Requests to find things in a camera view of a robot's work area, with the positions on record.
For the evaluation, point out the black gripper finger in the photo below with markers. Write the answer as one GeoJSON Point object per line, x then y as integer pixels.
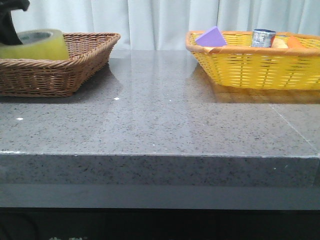
{"type": "Point", "coordinates": [8, 35]}

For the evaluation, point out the yellow tape roll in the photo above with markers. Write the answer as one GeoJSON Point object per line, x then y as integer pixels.
{"type": "Point", "coordinates": [43, 44]}

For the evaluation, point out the brown wicker basket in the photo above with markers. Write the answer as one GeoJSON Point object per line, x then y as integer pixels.
{"type": "Point", "coordinates": [89, 52]}

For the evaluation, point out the white curtain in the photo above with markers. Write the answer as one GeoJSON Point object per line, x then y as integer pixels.
{"type": "Point", "coordinates": [162, 24]}

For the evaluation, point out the purple foam block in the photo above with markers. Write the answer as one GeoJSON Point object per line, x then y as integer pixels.
{"type": "Point", "coordinates": [211, 38]}

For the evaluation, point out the blue white can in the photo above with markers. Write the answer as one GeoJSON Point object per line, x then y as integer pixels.
{"type": "Point", "coordinates": [262, 38]}

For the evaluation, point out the beige bread piece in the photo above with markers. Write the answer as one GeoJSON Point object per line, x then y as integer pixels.
{"type": "Point", "coordinates": [279, 43]}

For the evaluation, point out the orange carrot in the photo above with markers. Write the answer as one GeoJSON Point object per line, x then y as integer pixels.
{"type": "Point", "coordinates": [294, 43]}

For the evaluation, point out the yellow woven basket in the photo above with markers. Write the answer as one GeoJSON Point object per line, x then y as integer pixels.
{"type": "Point", "coordinates": [239, 65]}

